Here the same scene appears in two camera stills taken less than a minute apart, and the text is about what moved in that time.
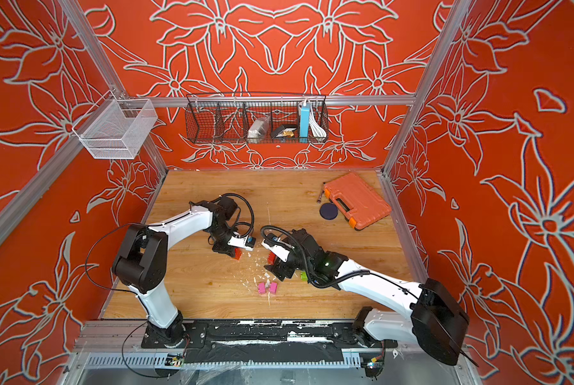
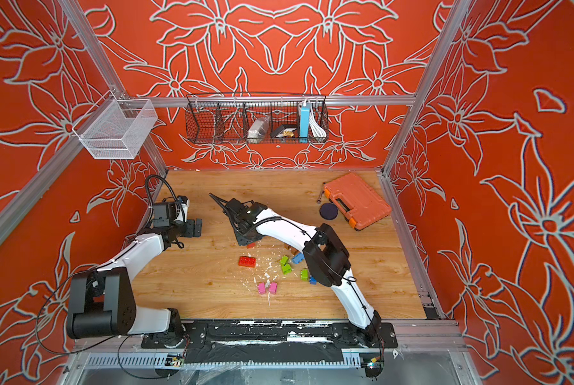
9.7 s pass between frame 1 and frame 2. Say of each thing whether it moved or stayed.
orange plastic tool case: stayed
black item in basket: stayed
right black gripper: moved
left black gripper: moved
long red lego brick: moved
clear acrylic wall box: stayed
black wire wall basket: stayed
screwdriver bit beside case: stayed
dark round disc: stayed
